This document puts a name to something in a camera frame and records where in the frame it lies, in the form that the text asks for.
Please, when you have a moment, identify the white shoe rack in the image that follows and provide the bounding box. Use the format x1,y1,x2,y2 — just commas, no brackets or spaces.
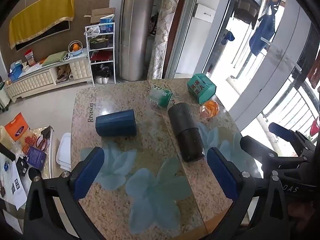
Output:
84,22,117,85

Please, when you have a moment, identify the green clear plastic cup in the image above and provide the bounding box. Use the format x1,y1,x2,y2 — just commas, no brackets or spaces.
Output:
149,85,174,108

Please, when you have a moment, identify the white paper sheet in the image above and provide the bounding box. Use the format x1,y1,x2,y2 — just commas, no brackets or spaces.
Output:
5,165,28,210

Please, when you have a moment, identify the orange ball in clear wrap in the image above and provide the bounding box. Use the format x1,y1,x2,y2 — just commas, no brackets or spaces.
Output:
199,99,220,123

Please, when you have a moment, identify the red hanging cloth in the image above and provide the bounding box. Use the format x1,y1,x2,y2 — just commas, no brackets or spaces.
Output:
310,117,320,136

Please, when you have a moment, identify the white plastic bag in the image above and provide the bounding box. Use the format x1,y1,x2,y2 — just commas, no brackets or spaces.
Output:
84,25,101,39

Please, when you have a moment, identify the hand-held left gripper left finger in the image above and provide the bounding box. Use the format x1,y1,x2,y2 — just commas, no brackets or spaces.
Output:
21,146,105,240

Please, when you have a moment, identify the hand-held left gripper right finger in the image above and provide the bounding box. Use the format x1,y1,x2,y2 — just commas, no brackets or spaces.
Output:
206,147,298,240

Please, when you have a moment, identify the black cup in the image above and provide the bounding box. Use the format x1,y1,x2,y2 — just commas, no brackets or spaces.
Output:
167,103,206,162

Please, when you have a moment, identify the cardboard box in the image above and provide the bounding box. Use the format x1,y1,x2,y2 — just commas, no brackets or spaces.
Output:
84,7,116,26

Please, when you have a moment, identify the dark blue cup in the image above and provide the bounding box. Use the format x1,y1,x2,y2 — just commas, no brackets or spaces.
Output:
95,109,137,137

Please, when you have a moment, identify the red snack packet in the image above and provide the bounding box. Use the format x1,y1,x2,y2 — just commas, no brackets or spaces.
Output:
24,49,37,67

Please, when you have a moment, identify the patterned curtain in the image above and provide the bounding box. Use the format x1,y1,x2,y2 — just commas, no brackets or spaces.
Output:
147,0,187,80

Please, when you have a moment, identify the small black box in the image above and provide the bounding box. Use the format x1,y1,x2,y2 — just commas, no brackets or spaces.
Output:
16,159,29,178

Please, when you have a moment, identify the brown bag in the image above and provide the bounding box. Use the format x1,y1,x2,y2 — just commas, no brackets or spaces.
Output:
56,65,73,84

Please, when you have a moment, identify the dark blue booklet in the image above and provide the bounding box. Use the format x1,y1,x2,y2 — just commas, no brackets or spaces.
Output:
26,146,47,172

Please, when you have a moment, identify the small blue hanging cloth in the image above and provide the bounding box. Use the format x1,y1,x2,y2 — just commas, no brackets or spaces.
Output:
223,29,236,43

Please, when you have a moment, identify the white television cabinet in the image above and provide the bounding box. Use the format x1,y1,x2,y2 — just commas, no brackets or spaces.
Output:
5,52,94,103

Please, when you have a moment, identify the white wheeled appliance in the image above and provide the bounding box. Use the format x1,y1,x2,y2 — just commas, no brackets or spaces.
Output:
0,79,11,112

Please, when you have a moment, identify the green cushion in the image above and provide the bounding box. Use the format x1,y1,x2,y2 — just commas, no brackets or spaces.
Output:
42,51,69,67

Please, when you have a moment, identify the white sliding door frame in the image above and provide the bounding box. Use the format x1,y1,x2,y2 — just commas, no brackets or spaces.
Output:
226,4,313,132

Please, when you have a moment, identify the blue and white box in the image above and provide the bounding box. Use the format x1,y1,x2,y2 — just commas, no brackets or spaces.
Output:
100,17,114,34

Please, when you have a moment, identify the white plastic container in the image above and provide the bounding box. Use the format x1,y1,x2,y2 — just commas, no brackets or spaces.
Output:
55,132,72,172

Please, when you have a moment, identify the black television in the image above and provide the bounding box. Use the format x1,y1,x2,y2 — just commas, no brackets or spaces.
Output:
15,21,71,52

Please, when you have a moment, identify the basket of oranges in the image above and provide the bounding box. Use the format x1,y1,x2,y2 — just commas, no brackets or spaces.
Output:
68,41,84,56

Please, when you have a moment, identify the balcony railing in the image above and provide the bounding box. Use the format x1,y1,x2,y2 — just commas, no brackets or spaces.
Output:
260,76,320,155

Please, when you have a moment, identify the green tissue box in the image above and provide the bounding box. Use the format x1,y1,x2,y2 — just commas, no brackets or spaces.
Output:
187,73,217,105

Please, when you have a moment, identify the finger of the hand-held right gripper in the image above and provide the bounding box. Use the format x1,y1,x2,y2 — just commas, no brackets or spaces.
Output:
240,135,309,178
269,122,316,157

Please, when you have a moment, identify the yellow cloth cover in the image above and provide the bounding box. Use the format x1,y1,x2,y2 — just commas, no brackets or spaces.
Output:
9,0,75,50

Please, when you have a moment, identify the silver standing air conditioner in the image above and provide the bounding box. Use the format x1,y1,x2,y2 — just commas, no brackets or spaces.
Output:
118,0,159,82

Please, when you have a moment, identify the orange box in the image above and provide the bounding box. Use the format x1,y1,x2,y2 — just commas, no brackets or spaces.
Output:
4,112,32,142

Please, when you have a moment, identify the blue hanging garment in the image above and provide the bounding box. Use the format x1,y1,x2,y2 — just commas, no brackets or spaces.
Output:
249,0,284,57

